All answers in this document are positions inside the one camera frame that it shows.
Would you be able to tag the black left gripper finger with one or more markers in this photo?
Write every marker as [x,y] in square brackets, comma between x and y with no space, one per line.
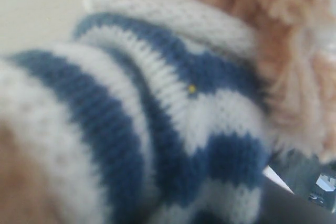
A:
[280,206]

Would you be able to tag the tan teddy bear striped shirt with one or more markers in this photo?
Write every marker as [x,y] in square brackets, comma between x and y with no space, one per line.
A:
[165,111]

